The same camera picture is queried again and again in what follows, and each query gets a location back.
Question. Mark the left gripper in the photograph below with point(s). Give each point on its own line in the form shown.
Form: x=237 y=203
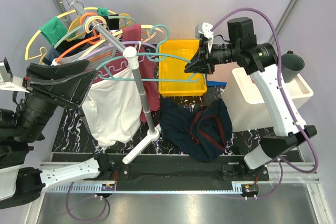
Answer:
x=74 y=89

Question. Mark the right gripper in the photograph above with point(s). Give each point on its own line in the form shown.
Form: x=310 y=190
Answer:
x=202 y=62

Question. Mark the teal plastic hanger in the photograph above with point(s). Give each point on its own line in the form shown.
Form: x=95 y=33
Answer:
x=104 y=73

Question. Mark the navy tank top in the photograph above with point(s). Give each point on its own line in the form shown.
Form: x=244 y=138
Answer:
x=202 y=134

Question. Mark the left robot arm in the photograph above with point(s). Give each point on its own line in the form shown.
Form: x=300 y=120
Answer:
x=24 y=144

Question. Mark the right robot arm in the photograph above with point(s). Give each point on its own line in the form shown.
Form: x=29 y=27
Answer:
x=260 y=62

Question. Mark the yellow plastic hanger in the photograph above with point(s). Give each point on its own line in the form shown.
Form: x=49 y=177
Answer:
x=79 y=33

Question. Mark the orange plastic hanger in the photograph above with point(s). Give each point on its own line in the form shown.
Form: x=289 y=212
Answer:
x=92 y=36

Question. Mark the maroon white tank top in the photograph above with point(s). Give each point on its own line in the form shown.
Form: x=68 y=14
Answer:
x=112 y=111

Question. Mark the lavender plastic hanger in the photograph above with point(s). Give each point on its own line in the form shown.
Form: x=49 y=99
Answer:
x=100 y=55

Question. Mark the yellow plastic tray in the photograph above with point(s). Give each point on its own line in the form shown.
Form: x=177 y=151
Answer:
x=173 y=81

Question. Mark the green garment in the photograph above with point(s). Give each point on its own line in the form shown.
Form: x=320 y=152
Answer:
x=54 y=29

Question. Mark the metal clothes rack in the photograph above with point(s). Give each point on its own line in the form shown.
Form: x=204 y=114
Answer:
x=130 y=54

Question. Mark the white storage box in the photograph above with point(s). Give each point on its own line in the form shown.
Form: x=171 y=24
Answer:
x=245 y=105

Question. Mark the dark green mug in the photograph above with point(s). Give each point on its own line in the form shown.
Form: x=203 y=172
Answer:
x=291 y=66

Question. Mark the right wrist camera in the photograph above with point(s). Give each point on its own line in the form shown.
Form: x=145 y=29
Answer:
x=205 y=30

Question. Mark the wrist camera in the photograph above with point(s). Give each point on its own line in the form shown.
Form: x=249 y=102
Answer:
x=9 y=82
x=205 y=30

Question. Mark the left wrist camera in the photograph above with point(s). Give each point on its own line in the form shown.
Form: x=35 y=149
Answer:
x=9 y=82

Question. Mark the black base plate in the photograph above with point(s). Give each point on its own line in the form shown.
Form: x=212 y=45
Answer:
x=168 y=174

